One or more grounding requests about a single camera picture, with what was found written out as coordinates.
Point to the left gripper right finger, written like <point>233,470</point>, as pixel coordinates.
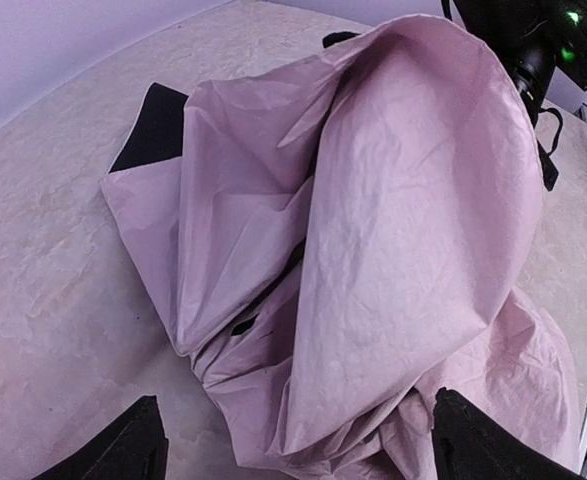
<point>469,445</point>

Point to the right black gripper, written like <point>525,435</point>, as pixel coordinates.
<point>549,170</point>

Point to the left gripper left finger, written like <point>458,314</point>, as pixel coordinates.
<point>133,446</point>

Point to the pink and black folding umbrella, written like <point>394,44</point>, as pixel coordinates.
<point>339,239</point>

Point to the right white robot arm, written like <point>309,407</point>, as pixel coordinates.
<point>531,38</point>

